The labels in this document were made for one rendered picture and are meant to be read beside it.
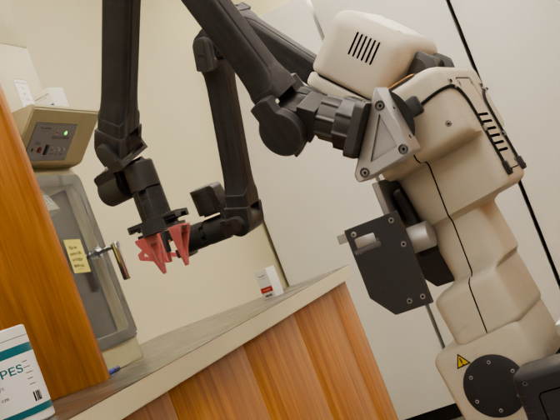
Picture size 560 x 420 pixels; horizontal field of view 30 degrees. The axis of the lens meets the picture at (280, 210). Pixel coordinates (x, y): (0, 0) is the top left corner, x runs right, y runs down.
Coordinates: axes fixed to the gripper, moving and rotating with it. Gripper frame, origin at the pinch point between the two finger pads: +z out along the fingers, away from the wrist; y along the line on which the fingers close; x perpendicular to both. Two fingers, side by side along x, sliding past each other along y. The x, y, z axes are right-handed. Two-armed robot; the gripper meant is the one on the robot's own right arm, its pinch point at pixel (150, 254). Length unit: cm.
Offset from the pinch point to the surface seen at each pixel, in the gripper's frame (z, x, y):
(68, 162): 10.6, -25.9, 1.3
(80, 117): 2.9, -33.7, 4.3
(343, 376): -15, 48, -65
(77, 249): 11.6, -6.2, 10.0
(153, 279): 56, 3, -130
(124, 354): 12.4, 19.0, 3.7
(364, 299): 20, 46, -284
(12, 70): 14, -49, 7
